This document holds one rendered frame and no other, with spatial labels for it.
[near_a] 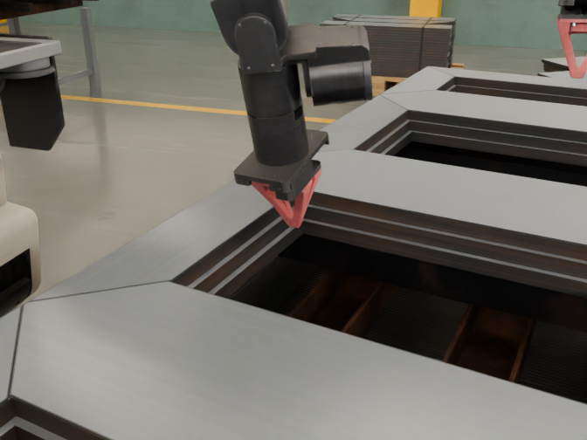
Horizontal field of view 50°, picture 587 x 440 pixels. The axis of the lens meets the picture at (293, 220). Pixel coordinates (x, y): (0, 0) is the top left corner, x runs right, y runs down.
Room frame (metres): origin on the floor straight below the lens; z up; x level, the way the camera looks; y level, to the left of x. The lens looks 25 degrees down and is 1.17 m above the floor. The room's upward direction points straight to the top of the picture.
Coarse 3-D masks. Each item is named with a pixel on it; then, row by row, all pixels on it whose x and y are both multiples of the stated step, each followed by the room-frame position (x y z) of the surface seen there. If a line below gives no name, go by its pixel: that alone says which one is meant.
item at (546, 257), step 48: (528, 96) 1.35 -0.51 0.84; (576, 96) 1.32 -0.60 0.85; (384, 144) 1.01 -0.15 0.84; (480, 144) 1.06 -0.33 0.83; (528, 144) 1.03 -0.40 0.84; (576, 144) 1.00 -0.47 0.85; (240, 240) 0.62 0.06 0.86; (288, 240) 0.69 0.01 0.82; (336, 240) 0.70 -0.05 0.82; (384, 240) 0.68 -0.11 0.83; (432, 240) 0.66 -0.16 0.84; (480, 240) 0.63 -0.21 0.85; (528, 240) 0.61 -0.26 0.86; (576, 288) 0.57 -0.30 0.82; (0, 432) 0.33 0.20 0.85; (48, 432) 0.33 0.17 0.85
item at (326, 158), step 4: (320, 152) 0.89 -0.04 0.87; (324, 152) 0.89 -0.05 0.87; (328, 152) 0.89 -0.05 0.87; (332, 152) 0.89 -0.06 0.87; (336, 152) 0.89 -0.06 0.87; (340, 152) 0.89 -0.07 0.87; (344, 152) 0.89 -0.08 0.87; (316, 156) 0.87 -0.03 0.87; (320, 156) 0.87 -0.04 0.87; (324, 156) 0.87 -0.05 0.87; (328, 156) 0.87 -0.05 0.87; (332, 156) 0.87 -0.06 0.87; (336, 156) 0.87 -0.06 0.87; (340, 156) 0.87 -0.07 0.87; (320, 160) 0.85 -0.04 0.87; (324, 160) 0.85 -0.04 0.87; (328, 160) 0.85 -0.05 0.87; (332, 160) 0.85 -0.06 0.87; (324, 164) 0.84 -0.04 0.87; (328, 164) 0.84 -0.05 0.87
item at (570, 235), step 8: (584, 192) 0.73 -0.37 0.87; (584, 200) 0.71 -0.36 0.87; (576, 208) 0.68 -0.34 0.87; (584, 208) 0.68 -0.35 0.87; (576, 216) 0.66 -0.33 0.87; (584, 216) 0.66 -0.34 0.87; (576, 224) 0.64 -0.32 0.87; (584, 224) 0.64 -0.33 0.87; (568, 232) 0.62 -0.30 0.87; (576, 232) 0.62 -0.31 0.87; (584, 232) 0.62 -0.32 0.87; (568, 240) 0.60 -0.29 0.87; (576, 240) 0.60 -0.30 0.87; (584, 240) 0.60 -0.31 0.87
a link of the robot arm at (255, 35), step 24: (240, 24) 0.55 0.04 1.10; (264, 24) 0.55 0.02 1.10; (312, 24) 0.62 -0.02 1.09; (240, 48) 0.55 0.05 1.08; (264, 48) 0.55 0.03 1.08; (288, 48) 0.58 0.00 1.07; (312, 48) 0.58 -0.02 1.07; (336, 48) 0.58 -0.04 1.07; (360, 48) 0.58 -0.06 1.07; (264, 72) 0.56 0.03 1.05; (312, 72) 0.58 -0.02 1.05; (336, 72) 0.58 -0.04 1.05; (360, 72) 0.58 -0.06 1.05; (312, 96) 0.59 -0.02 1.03; (336, 96) 0.59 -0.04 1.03; (360, 96) 0.59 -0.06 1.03
